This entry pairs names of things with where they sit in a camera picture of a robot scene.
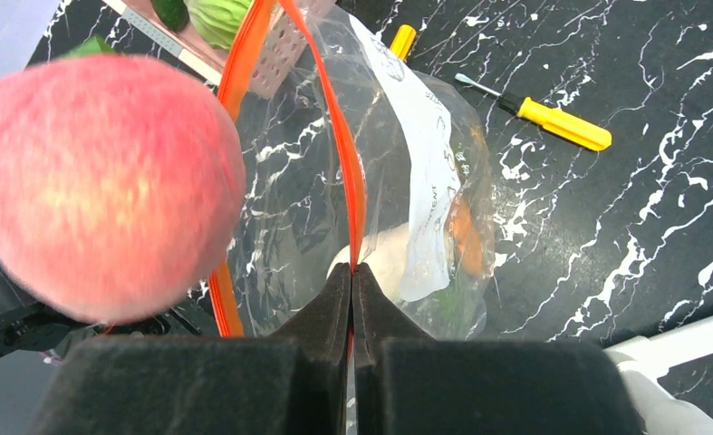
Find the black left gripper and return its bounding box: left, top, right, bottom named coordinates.
left=0, top=269, right=218, bottom=364

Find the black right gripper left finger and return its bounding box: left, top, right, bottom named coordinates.
left=31, top=264, right=351, bottom=434

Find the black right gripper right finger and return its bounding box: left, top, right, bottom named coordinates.
left=353, top=264, right=643, bottom=434

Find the white radish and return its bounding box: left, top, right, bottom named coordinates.
left=361, top=222, right=418, bottom=307

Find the pink peach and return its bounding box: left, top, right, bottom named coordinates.
left=0, top=54, right=246, bottom=324

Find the orange ginger root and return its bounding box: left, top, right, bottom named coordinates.
left=446, top=195, right=485, bottom=276

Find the clear zip top bag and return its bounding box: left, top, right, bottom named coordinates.
left=208, top=1, right=495, bottom=339

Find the pink plastic basket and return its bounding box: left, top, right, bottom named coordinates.
left=105, top=0, right=307, bottom=99

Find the green cucumber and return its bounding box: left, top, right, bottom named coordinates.
left=150, top=0, right=189, bottom=33

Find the green cabbage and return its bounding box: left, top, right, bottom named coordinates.
left=185, top=0, right=253, bottom=50

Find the white pvc pipe frame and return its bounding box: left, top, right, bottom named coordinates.
left=604, top=315, right=713, bottom=435

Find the yellow handle screwdriver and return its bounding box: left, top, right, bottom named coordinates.
left=455, top=72, right=612, bottom=152

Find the orange handle screwdriver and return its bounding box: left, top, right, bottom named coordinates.
left=390, top=24, right=417, bottom=62

